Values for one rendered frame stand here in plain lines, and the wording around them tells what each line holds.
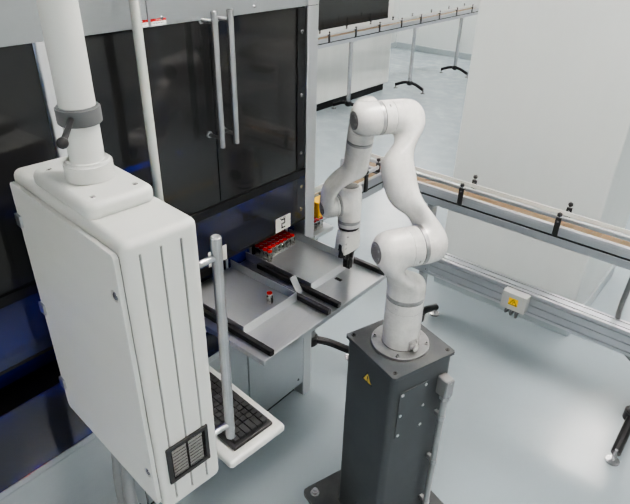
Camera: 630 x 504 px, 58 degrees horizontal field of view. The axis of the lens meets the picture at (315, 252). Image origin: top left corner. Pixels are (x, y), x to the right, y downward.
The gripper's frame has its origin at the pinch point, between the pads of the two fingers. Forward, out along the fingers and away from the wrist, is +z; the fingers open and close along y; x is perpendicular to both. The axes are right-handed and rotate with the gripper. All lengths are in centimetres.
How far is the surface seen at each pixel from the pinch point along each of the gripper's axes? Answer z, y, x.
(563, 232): 1, -83, 53
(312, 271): 3.7, 9.1, -9.9
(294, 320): 4.9, 36.6, 5.4
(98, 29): -89, 74, -25
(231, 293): 3.8, 40.0, -22.0
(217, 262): -48, 87, 29
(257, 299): 4.1, 36.4, -12.4
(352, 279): 4.3, 3.0, 4.8
